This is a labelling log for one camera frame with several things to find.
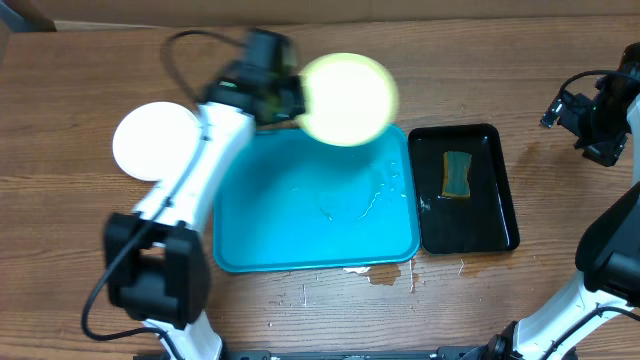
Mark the green yellow sponge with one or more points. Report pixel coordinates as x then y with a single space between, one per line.
456 168

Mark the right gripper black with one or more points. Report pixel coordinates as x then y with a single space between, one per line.
572 125

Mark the yellow plate with orange stain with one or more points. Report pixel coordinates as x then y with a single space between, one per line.
349 99

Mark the black plastic tray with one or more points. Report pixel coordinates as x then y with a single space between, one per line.
483 223

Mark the teal plastic tray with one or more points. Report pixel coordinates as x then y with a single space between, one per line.
290 202

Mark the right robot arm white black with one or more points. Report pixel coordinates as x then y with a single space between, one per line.
606 281

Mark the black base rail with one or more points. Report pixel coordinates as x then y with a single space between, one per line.
443 353

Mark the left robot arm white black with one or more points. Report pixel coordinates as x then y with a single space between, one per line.
156 268

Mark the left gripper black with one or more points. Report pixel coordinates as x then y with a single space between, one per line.
295 106

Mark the white plate with red streak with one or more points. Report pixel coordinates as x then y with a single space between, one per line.
156 141

